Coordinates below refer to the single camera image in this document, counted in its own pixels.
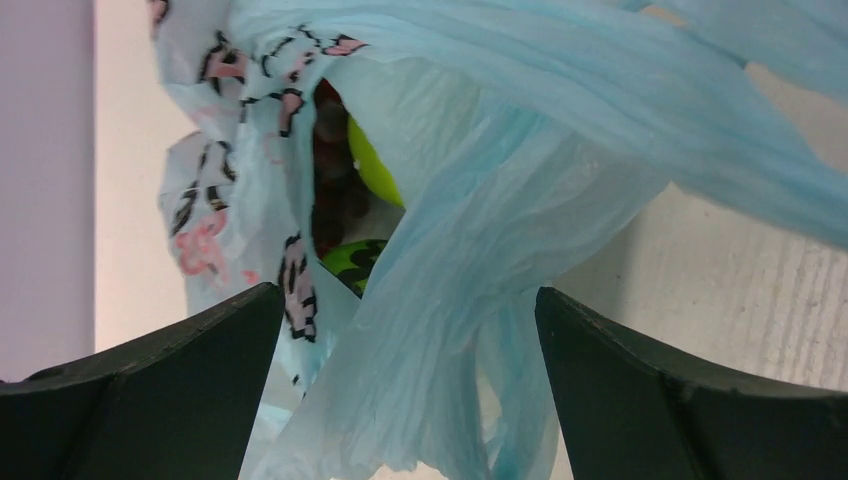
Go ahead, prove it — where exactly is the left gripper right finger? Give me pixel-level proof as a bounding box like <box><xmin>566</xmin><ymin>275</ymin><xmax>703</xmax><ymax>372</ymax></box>
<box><xmin>535</xmin><ymin>287</ymin><xmax>847</xmax><ymax>479</ymax></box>

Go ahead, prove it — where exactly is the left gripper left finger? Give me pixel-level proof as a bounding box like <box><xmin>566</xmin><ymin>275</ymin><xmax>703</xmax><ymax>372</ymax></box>
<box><xmin>1</xmin><ymin>283</ymin><xmax>283</xmax><ymax>479</ymax></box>

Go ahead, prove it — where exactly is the green fake watermelon ball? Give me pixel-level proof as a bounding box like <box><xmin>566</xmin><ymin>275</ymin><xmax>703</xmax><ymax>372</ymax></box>
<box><xmin>322</xmin><ymin>239</ymin><xmax>388</xmax><ymax>298</ymax></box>

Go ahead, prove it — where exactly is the dark red fake fruit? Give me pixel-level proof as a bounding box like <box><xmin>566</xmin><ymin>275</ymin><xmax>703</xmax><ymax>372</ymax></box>
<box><xmin>311</xmin><ymin>79</ymin><xmax>370</xmax><ymax>257</ymax></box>

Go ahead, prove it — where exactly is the yellow-green fake fruit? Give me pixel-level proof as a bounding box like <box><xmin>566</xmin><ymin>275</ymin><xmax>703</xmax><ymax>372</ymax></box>
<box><xmin>347</xmin><ymin>116</ymin><xmax>404</xmax><ymax>208</ymax></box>

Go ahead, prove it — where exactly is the light blue plastic bag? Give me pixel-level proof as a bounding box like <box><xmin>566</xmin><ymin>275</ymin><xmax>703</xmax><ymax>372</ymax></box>
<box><xmin>147</xmin><ymin>1</ymin><xmax>847</xmax><ymax>479</ymax></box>

